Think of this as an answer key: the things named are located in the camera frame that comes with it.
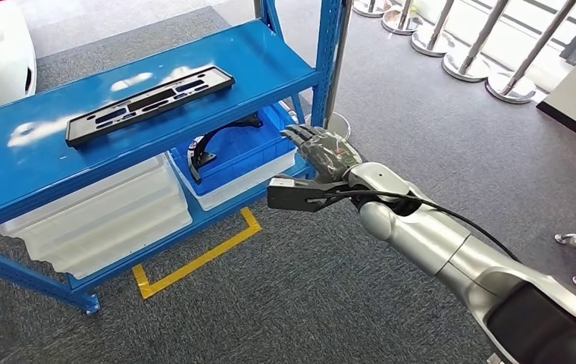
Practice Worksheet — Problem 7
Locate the black plastic panel part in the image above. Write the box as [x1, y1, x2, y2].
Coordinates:
[64, 65, 236, 148]

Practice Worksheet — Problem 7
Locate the black curved part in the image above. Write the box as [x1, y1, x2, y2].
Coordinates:
[187, 112, 264, 184]

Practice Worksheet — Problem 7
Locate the blue metal shelf rack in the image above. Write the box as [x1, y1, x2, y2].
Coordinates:
[0, 0, 354, 316]

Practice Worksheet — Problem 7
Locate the yellow U-shaped floor tape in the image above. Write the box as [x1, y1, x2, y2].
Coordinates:
[132, 206, 263, 300]

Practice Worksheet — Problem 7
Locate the translucent white bin stack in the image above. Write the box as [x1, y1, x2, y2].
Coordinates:
[0, 152, 193, 281]

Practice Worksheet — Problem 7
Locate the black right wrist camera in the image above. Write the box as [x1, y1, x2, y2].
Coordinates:
[267, 177, 365, 214]

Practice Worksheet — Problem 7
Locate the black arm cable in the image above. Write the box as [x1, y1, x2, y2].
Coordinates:
[325, 188, 520, 263]

